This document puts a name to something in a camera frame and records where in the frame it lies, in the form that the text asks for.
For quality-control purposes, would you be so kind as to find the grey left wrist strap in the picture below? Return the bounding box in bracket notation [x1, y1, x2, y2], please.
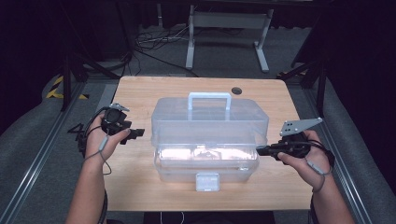
[82, 134, 112, 175]

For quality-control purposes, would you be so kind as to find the grey floor plate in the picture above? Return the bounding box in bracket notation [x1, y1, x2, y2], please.
[94, 83, 119, 118]

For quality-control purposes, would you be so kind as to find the person's right hand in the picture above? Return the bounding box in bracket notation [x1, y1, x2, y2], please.
[276, 129, 332, 193]

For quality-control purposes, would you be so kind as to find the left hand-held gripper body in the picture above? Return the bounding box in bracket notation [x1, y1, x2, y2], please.
[100, 103, 133, 137]

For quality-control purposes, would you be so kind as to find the grey right wrist strap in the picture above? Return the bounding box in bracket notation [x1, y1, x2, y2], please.
[304, 157, 334, 193]

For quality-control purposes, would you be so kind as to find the grey wrist strap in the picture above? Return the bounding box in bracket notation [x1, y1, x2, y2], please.
[304, 157, 334, 193]
[82, 134, 112, 175]

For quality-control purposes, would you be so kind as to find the black metal stand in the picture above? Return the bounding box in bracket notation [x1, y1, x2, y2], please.
[276, 59, 329, 118]
[60, 46, 121, 112]

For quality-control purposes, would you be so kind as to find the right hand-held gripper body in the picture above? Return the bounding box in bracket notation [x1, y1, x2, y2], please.
[270, 117, 324, 159]

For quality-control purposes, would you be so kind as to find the tangle of floor cables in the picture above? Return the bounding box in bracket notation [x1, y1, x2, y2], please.
[133, 23, 200, 78]

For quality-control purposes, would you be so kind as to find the clear plastic storage box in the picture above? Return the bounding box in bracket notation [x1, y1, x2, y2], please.
[150, 91, 270, 192]

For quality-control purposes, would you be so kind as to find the yellow black hazard tape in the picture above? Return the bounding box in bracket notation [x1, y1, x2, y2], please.
[45, 75, 90, 101]

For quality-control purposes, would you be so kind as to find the grey metal table frame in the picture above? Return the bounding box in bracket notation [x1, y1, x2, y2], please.
[184, 4, 276, 75]

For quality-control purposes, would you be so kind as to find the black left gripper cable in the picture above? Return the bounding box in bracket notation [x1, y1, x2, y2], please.
[75, 106, 110, 158]

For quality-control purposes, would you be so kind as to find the thin white cable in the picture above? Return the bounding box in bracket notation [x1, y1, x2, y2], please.
[160, 211, 185, 224]

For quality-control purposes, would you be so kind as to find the person's left hand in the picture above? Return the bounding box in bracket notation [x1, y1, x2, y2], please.
[83, 113, 132, 168]

